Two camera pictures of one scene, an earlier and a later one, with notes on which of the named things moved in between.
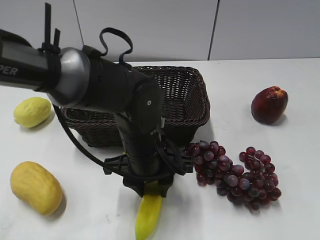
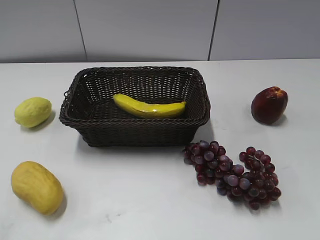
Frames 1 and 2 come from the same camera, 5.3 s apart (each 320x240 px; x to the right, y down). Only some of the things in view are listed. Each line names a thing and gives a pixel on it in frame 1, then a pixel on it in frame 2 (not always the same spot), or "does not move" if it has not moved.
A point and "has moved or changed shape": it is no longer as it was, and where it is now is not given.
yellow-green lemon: x=31 y=112 does not move
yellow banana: x=149 y=212 has moved or changed shape
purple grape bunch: x=255 y=187 does not move
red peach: x=269 y=104 does not move
